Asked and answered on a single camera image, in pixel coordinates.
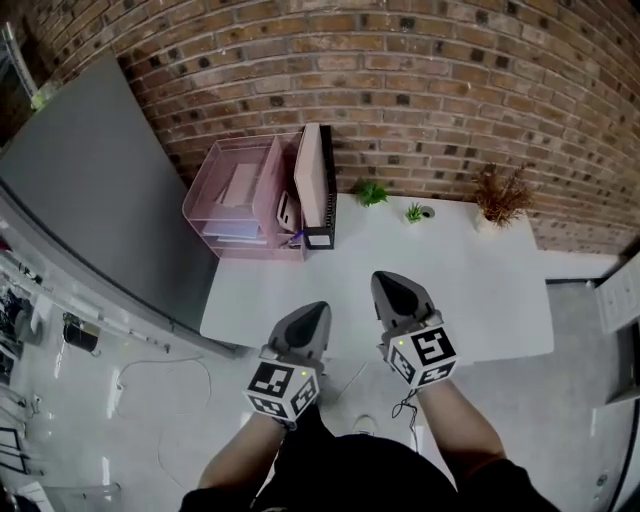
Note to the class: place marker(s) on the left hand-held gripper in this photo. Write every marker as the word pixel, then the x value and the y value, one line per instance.
pixel 275 382

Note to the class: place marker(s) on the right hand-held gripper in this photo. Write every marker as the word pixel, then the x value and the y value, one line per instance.
pixel 425 350

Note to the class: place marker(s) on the black mesh file holder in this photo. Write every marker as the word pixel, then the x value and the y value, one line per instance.
pixel 320 239

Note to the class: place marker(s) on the pink folder box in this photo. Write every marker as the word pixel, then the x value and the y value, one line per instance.
pixel 310 185

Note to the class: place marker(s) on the person's left forearm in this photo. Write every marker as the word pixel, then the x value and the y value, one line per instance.
pixel 240 455

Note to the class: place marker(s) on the person's right forearm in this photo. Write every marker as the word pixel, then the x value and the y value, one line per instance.
pixel 460 430

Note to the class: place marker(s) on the clear plastic container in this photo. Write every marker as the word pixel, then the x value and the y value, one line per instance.
pixel 80 500

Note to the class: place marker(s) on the spiky green potted plant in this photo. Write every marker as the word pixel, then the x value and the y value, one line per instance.
pixel 414 213

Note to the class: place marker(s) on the blue pen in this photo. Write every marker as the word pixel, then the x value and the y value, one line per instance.
pixel 298 235

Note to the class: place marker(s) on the person's white shoe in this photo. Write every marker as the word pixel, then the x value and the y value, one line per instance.
pixel 365 425

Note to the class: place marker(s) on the white paper stack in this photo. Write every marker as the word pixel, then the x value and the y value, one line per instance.
pixel 230 230
pixel 240 242

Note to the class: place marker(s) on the leafy green potted plant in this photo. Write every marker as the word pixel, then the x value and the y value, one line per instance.
pixel 371 194

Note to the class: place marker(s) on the brown plant in white pot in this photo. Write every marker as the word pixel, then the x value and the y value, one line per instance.
pixel 500 200

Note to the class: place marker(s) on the person's black clothing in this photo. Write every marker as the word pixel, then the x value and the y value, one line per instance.
pixel 360 475

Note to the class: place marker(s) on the pale pink paper sheet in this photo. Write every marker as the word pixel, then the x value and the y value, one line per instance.
pixel 240 185

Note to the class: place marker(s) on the pink mesh desk organizer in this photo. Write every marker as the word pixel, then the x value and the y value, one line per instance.
pixel 270 170

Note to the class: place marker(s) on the white desk tray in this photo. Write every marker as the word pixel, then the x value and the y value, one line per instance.
pixel 617 300

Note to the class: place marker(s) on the black pot with plant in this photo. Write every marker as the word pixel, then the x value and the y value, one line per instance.
pixel 80 337

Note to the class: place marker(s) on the yellow bottle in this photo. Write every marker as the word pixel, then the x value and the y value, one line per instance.
pixel 42 97

